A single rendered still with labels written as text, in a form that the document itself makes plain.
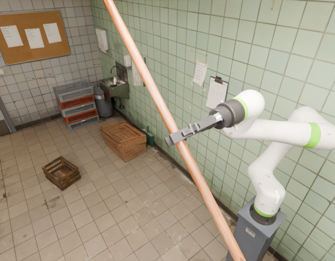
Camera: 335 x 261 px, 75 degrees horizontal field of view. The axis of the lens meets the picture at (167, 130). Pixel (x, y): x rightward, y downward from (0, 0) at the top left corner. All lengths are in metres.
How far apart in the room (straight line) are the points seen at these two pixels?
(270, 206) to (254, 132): 0.51
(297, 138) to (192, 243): 1.90
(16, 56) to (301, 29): 4.00
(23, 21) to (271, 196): 4.14
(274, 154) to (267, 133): 0.37
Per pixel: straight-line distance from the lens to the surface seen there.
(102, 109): 4.58
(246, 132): 0.95
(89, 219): 2.96
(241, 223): 1.53
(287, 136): 1.05
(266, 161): 1.38
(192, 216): 2.85
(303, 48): 1.73
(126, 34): 0.77
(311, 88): 1.74
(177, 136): 0.65
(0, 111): 4.77
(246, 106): 0.81
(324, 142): 1.15
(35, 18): 4.45
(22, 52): 4.50
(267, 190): 1.30
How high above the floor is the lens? 2.36
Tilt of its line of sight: 35 degrees down
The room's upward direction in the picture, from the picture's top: straight up
